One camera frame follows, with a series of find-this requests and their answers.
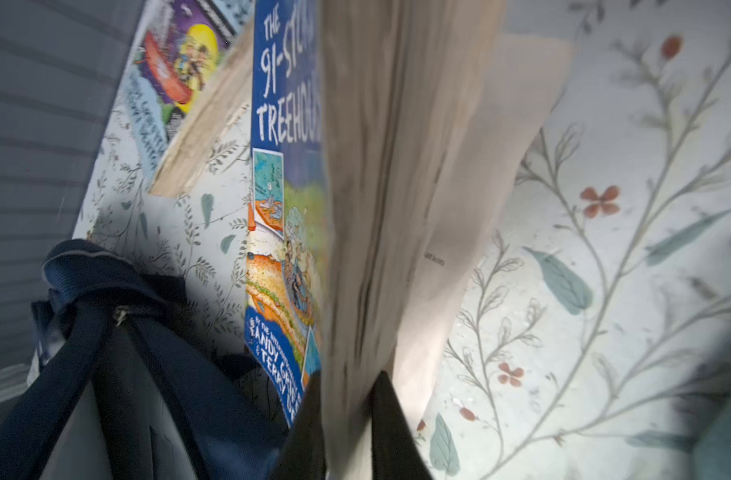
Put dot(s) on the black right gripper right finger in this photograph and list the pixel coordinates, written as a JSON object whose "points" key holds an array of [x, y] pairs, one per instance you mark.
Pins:
{"points": [[393, 452]]}

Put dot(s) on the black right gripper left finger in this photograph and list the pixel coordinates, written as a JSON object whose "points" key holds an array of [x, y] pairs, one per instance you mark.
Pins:
{"points": [[303, 455]]}

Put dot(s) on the navy blue student backpack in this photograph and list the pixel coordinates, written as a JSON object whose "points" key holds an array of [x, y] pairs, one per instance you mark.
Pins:
{"points": [[119, 394]]}

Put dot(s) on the blue 91-storey treehouse book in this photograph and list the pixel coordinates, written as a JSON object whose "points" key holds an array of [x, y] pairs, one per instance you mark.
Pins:
{"points": [[385, 140]]}

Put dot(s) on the teal pencil case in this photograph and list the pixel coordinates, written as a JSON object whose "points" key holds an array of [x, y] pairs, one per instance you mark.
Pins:
{"points": [[712, 455]]}

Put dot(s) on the purple 143-storey treehouse book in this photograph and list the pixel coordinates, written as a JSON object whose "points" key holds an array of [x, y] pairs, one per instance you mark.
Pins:
{"points": [[176, 83]]}

